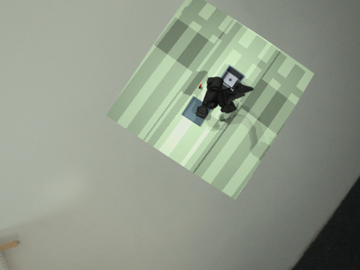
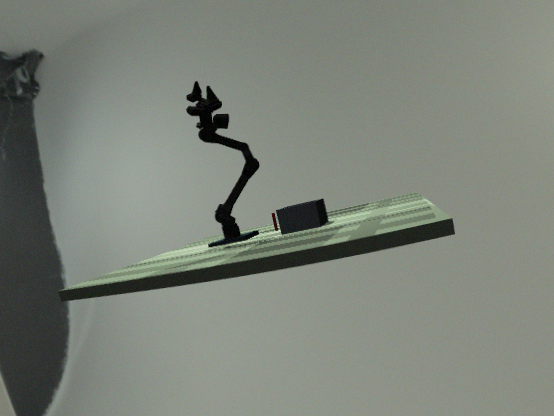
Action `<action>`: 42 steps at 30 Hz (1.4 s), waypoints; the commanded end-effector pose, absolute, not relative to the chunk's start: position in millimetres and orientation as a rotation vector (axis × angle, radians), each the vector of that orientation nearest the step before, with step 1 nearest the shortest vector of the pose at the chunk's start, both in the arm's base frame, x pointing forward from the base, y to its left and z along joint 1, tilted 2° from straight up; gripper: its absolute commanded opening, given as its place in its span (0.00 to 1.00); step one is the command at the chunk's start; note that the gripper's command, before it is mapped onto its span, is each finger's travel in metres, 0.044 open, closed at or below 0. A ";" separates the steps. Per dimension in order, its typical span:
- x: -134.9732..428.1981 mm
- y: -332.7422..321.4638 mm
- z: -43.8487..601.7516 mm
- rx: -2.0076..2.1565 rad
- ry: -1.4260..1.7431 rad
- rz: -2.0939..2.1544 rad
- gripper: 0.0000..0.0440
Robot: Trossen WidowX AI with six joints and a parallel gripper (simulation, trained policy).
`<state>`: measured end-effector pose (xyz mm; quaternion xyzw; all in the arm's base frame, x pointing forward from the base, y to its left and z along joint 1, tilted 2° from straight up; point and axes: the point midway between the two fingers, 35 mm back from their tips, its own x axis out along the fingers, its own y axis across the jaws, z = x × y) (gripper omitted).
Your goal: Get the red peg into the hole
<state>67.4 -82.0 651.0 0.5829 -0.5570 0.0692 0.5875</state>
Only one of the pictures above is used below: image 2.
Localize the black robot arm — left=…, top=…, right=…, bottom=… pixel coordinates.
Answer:
left=186, top=106, right=259, bottom=241

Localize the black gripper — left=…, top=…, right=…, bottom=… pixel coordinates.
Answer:
left=187, top=81, right=222, bottom=118

